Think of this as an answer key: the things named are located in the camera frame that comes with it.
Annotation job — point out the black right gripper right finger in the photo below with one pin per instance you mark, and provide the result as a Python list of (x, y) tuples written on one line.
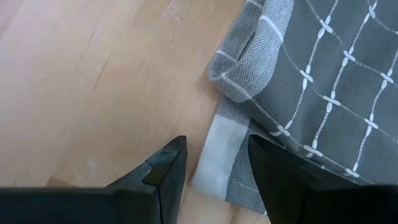
[(326, 205)]

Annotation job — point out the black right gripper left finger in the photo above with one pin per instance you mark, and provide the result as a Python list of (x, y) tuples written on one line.
[(77, 205)]

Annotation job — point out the grey checked towel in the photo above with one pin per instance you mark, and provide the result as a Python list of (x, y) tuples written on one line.
[(326, 77)]

